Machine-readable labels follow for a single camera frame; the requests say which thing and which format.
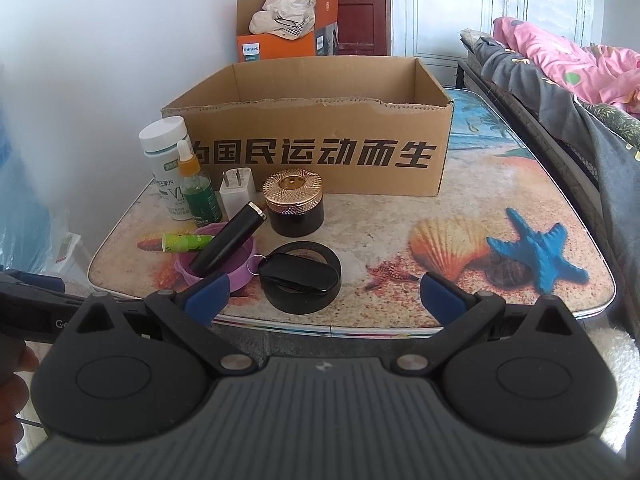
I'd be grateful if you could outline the green dropper bottle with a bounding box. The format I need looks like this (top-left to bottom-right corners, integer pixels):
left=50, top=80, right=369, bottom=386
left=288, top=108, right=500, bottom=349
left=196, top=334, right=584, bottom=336
left=177, top=140, right=223, bottom=226

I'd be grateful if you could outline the black metal bed frame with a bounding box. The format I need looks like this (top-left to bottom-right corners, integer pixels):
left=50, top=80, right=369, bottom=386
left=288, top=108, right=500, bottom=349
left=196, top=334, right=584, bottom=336
left=457, top=57, right=601, bottom=196

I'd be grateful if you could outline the white panelled door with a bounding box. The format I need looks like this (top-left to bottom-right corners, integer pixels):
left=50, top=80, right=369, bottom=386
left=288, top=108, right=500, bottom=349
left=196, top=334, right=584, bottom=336
left=390, top=0, right=486, bottom=58

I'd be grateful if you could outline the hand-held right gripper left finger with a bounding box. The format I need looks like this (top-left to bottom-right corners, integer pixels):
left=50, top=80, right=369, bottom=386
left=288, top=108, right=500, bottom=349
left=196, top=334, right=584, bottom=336
left=70, top=271, right=253, bottom=378

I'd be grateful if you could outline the white charger plug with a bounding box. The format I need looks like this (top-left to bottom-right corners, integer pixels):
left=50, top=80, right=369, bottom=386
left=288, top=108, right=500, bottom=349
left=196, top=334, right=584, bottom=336
left=220, top=167, right=257, bottom=221

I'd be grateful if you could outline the red wooden door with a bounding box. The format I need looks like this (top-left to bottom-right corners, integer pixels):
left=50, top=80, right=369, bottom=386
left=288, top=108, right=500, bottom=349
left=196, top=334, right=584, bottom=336
left=270, top=0, right=392, bottom=57

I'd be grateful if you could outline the black lipstick tube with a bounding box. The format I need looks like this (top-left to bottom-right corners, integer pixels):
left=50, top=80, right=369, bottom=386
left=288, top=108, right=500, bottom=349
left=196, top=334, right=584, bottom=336
left=190, top=201, right=267, bottom=278

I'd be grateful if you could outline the crumpled cloth in box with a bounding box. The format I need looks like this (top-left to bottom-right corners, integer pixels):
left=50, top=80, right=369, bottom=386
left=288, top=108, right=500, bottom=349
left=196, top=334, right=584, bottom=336
left=248, top=0, right=317, bottom=41

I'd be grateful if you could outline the person's left hand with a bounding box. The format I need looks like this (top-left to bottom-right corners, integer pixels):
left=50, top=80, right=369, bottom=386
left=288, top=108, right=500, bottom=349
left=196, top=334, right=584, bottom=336
left=0, top=344, right=41, bottom=467

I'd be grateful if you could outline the brown cardboard box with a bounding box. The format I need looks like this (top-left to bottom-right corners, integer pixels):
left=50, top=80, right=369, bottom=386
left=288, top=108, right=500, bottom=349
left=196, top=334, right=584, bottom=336
left=161, top=56, right=455, bottom=198

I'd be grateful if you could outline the pink quilt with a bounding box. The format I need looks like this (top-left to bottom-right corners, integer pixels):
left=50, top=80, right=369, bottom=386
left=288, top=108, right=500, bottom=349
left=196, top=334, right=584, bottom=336
left=492, top=16, right=640, bottom=121

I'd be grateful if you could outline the black key fob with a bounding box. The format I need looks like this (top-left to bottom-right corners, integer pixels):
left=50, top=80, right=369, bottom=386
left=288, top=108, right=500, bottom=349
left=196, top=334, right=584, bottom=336
left=258, top=253, right=341, bottom=295

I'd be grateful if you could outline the purple collapsible bowl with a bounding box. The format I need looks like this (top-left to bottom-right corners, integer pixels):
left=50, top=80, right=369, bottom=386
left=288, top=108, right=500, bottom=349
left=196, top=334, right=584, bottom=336
left=172, top=224, right=261, bottom=296

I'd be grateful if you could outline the black tape roll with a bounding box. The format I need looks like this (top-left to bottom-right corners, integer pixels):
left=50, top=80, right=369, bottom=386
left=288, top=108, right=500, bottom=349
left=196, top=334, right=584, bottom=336
left=259, top=241, right=343, bottom=316

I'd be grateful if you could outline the orange appliance box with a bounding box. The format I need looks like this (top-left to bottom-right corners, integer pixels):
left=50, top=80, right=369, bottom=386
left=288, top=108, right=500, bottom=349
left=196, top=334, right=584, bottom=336
left=236, top=0, right=341, bottom=63

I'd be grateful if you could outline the green lip balm tube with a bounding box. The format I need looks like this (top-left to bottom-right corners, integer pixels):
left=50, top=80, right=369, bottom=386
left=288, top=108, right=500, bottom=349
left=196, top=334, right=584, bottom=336
left=161, top=231, right=211, bottom=254

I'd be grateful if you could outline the white fluffy cloth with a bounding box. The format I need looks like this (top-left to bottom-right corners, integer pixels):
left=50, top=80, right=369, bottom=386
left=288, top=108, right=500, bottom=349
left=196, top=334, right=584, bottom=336
left=597, top=327, right=640, bottom=441

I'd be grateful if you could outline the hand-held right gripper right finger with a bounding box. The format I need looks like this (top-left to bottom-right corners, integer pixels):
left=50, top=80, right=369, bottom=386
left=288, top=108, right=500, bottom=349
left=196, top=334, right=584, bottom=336
left=392, top=271, right=575, bottom=378

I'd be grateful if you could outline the black jar with gold lid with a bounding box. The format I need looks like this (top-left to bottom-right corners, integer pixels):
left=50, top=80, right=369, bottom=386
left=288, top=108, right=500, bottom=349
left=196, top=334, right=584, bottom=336
left=262, top=170, right=325, bottom=237

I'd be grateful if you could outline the white pill bottle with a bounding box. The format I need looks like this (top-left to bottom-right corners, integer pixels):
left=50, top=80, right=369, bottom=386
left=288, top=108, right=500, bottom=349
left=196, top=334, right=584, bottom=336
left=138, top=116, right=196, bottom=222

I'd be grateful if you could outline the grey blanket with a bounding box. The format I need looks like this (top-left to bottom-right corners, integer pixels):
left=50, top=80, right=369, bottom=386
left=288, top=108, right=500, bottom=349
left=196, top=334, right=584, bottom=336
left=470, top=35, right=640, bottom=311

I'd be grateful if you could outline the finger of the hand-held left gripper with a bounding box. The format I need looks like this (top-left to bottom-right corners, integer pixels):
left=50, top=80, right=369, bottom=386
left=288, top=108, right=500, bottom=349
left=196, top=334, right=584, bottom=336
left=0, top=269, right=85, bottom=303

